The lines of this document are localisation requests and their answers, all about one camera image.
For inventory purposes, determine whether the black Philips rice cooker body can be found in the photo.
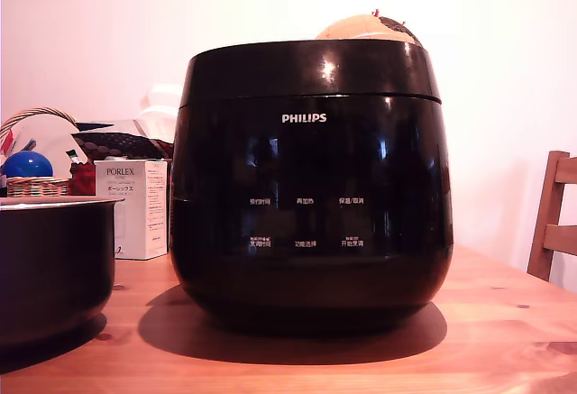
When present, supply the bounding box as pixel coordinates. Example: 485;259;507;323
169;91;454;324

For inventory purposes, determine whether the black rice cooker lid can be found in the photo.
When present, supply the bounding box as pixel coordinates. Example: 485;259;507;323
178;39;443;109

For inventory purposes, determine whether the black rice cooker inner pot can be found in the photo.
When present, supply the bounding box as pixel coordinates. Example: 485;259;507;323
0;195;126;346

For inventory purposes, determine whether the brown world globe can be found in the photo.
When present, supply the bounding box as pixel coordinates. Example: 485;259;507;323
314;9;425;49

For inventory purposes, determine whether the white Porlex box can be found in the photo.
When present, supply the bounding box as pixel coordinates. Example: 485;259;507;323
93;159;169;261

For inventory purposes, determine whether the dark dotted fabric bag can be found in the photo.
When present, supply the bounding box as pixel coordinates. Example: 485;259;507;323
70;120;176;161

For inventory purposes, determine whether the red cloth item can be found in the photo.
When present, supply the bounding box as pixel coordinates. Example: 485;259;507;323
69;160;97;197

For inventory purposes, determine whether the wicker basket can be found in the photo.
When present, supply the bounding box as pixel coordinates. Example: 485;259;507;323
0;105;81;198

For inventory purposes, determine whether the wooden chair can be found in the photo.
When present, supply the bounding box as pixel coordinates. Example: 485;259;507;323
526;150;577;283

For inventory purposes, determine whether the blue ball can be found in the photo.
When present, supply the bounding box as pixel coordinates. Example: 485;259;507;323
0;150;55;179

